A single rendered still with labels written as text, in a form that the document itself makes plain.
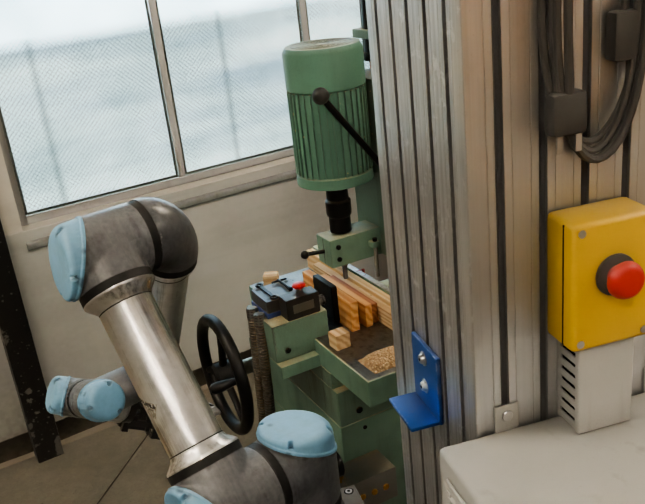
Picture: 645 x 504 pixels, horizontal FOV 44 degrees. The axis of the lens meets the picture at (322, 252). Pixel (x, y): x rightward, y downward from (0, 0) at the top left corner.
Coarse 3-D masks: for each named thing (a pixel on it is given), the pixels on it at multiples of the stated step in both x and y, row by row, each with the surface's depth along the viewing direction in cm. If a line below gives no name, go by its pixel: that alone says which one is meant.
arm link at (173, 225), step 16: (160, 208) 125; (176, 208) 129; (160, 224) 124; (176, 224) 126; (176, 240) 126; (192, 240) 130; (176, 256) 128; (192, 256) 132; (160, 272) 132; (176, 272) 132; (160, 288) 136; (176, 288) 137; (160, 304) 139; (176, 304) 140; (176, 320) 143; (176, 336) 147
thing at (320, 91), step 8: (320, 88) 160; (312, 96) 161; (320, 96) 160; (328, 96) 161; (320, 104) 161; (328, 104) 162; (336, 112) 164; (344, 120) 165; (352, 128) 166; (352, 136) 168; (360, 136) 168; (360, 144) 169; (368, 152) 170; (376, 160) 172
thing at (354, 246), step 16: (352, 224) 194; (368, 224) 193; (320, 240) 189; (336, 240) 186; (352, 240) 188; (368, 240) 190; (320, 256) 192; (336, 256) 187; (352, 256) 189; (368, 256) 191
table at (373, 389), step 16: (352, 336) 177; (368, 336) 177; (384, 336) 176; (320, 352) 177; (336, 352) 171; (352, 352) 171; (368, 352) 170; (272, 368) 179; (288, 368) 175; (304, 368) 177; (336, 368) 171; (352, 368) 165; (352, 384) 166; (368, 384) 159; (384, 384) 161; (368, 400) 161; (384, 400) 162
